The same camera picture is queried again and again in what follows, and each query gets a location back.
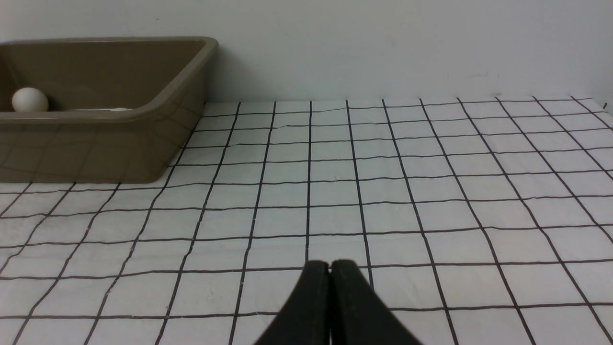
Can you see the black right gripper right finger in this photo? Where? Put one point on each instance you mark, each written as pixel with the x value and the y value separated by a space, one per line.
pixel 358 316

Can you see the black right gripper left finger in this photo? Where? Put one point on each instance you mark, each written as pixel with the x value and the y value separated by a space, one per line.
pixel 304 318

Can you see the white ping-pong ball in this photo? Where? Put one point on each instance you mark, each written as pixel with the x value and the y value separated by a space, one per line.
pixel 29 99

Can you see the white black-grid tablecloth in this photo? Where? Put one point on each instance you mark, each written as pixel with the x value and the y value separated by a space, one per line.
pixel 476 222

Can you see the olive green plastic bin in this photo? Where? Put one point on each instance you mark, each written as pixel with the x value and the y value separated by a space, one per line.
pixel 120 108

